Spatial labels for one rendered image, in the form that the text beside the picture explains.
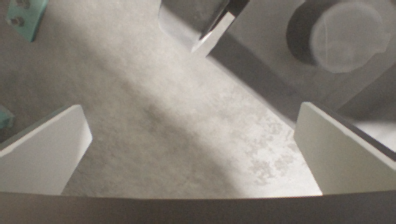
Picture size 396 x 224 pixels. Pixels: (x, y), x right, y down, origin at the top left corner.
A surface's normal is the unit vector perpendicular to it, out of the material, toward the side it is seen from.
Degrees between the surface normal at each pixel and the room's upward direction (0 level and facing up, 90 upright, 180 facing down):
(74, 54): 0
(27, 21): 0
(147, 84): 0
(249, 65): 45
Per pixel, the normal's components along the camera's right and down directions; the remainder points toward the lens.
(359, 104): -0.18, 0.46
